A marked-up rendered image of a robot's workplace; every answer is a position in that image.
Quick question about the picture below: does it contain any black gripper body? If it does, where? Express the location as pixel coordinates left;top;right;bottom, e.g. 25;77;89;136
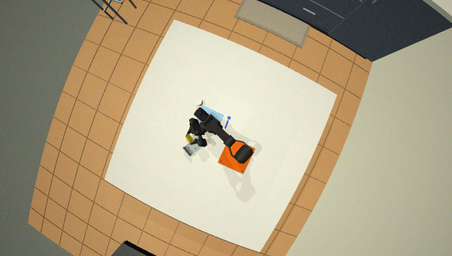
189;118;207;147

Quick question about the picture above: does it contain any yellow plate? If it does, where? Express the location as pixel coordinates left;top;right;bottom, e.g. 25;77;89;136
185;134;194;143

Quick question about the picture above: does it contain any grey cylinder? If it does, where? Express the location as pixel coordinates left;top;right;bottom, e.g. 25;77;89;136
195;98;203;106

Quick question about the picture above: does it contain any light blue flat mat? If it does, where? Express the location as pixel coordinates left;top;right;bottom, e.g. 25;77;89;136
196;106;224;124

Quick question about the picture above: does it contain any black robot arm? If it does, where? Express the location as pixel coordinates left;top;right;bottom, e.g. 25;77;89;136
190;107;253;164

